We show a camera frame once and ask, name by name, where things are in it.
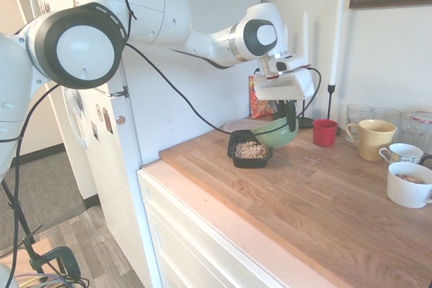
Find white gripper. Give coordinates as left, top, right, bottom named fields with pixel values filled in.
left=253, top=68, right=315, bottom=133

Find green ceramic bowl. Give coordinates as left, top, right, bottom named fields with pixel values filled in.
left=250, top=115, right=300, bottom=150

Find ring-shaped oat cereal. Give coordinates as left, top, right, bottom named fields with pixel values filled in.
left=234, top=140, right=269, bottom=161

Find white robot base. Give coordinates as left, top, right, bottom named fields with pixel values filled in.
left=0, top=263, right=16, bottom=288

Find scattered cereal crumbs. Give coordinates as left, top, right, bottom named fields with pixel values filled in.
left=281, top=155, right=322, bottom=179

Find black plastic food box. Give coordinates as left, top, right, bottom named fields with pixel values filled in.
left=227, top=129, right=274, bottom=169

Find black candle holder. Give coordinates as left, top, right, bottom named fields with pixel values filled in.
left=326, top=83, right=342, bottom=136
left=296, top=99, right=316, bottom=129

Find orange Kurkure snack bag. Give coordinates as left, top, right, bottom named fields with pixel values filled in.
left=248, top=76, right=276, bottom=120

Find red cup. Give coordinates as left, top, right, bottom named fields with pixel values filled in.
left=312, top=118, right=339, bottom=148

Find clear plastic lid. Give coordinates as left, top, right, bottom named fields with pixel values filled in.
left=221, top=117, right=271, bottom=133

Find clear drinking glass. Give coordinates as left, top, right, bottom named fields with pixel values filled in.
left=372, top=107, right=402, bottom=127
left=399, top=112, right=423, bottom=150
left=346, top=103, right=374, bottom=144

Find medium white taper candle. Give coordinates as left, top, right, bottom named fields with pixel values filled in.
left=302, top=10, right=310, bottom=63

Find tall white taper candle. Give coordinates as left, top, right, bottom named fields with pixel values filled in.
left=328, top=0, right=345, bottom=86

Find yellow ceramic mug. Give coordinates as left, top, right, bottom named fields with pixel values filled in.
left=344, top=119, right=398, bottom=163

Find white mug with patterned band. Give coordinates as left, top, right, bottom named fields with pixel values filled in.
left=378, top=142, right=425, bottom=167

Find brown food pieces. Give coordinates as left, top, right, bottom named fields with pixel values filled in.
left=395, top=173, right=427, bottom=185

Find large plain white mug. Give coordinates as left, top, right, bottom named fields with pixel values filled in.
left=385, top=161, right=432, bottom=210

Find white drawer cabinet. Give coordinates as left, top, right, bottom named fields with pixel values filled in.
left=136, top=161, right=288, bottom=288

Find brown oval fridge magnet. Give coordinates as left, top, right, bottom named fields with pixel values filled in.
left=102, top=107, right=113, bottom=132

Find green clamp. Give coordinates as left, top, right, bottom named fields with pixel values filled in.
left=18, top=233, right=82, bottom=279

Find light wooden board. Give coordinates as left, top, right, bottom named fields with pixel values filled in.
left=0, top=237, right=60, bottom=272

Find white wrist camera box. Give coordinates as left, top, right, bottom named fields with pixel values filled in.
left=268, top=53, right=312, bottom=80

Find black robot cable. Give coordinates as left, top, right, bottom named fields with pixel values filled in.
left=0, top=0, right=322, bottom=288

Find black camera stand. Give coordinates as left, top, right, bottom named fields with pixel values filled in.
left=0, top=178, right=67, bottom=276

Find loose coloured cables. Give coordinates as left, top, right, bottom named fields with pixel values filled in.
left=12, top=272, right=90, bottom=288

